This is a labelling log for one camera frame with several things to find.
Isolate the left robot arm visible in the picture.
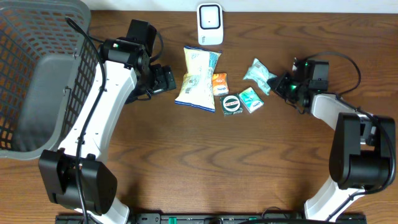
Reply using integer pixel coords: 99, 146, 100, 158
39, 20, 176, 223

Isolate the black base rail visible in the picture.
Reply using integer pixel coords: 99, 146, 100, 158
55, 213, 368, 224

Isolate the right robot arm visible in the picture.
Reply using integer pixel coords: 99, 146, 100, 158
267, 58, 396, 222

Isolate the white barcode scanner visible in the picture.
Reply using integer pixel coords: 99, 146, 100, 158
197, 3, 224, 45

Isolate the teal Kleenex tissue pack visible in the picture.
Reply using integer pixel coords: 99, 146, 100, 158
239, 87, 264, 113

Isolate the white snack bag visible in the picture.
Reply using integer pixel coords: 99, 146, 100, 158
174, 45, 222, 113

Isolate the green Zam-Buk box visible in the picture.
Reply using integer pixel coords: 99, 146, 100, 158
220, 93, 243, 116

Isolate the grey plastic basket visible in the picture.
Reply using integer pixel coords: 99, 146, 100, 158
1, 0, 98, 160

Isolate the orange Kleenex tissue pack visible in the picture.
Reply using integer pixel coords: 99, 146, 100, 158
212, 73, 229, 96

